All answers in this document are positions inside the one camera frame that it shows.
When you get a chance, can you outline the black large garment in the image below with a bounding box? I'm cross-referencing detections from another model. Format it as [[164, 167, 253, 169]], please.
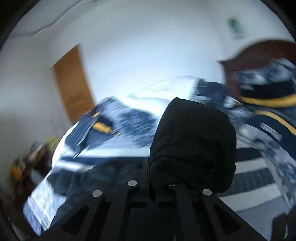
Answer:
[[149, 97, 237, 193]]

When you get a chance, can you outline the blue white striped blanket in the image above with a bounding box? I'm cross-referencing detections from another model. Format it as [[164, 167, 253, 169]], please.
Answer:
[[23, 76, 295, 235]]

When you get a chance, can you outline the brown wooden door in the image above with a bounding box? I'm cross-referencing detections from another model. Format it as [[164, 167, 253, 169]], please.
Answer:
[[52, 45, 95, 123]]

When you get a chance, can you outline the dark wooden headboard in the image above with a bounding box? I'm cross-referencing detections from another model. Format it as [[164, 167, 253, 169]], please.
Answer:
[[218, 40, 295, 99]]

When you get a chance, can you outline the green white wall sign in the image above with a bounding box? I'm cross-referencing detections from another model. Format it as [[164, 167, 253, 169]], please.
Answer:
[[227, 18, 245, 39]]

